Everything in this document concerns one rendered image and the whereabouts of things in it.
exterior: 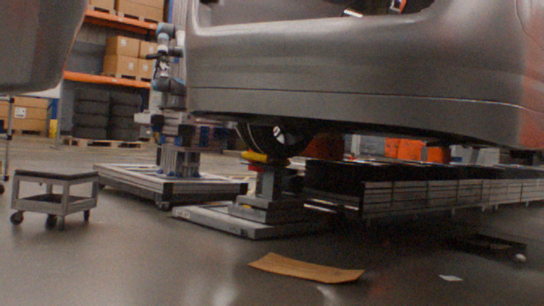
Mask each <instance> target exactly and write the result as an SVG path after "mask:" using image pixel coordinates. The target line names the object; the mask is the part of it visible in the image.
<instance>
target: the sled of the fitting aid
mask: <svg viewBox="0 0 544 306"><path fill-rule="evenodd" d="M311 213H312V209H310V208H306V206H293V207H280V209H269V210H267V209H263V207H259V206H253V205H249V204H246V203H241V202H229V203H228V204H227V214H228V215H233V216H236V217H240V218H243V219H250V220H253V221H257V222H259V223H277V222H285V221H294V220H304V219H311Z"/></svg>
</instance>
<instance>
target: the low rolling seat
mask: <svg viewBox="0 0 544 306"><path fill-rule="evenodd" d="M15 172H16V173H14V175H13V179H12V190H11V209H14V210H17V211H16V212H14V213H12V214H11V217H10V220H11V223H13V224H14V225H19V224H21V223H22V222H23V220H24V215H23V213H24V212H27V211H33V212H40V213H46V214H48V215H49V216H51V217H54V216H56V215H58V221H57V225H58V230H59V231H62V230H63V225H65V217H66V215H71V214H74V213H77V212H80V211H83V217H84V220H85V221H88V220H89V217H90V209H91V208H95V207H97V204H98V193H99V183H100V177H99V175H97V174H99V171H97V170H91V169H84V168H71V167H62V166H55V165H47V166H38V167H30V168H16V169H15ZM20 181H31V182H37V183H40V184H39V185H40V186H41V184H43V183H45V184H47V186H46V193H39V194H35V195H30V196H26V197H21V198H19V189H20ZM87 182H92V188H91V198H90V197H83V196H76V195H70V186H71V185H78V184H83V183H87ZM53 185H63V186H62V194H61V193H53Z"/></svg>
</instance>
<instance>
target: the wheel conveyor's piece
mask: <svg viewBox="0 0 544 306"><path fill-rule="evenodd" d="M518 182H522V179H503V180H491V183H490V184H489V185H491V187H489V188H490V191H489V192H490V194H488V195H490V197H489V203H488V205H492V210H494V212H493V214H491V215H497V214H495V210H497V206H498V204H503V203H510V202H519V201H520V199H519V198H520V197H521V183H518ZM496 183H508V184H496Z"/></svg>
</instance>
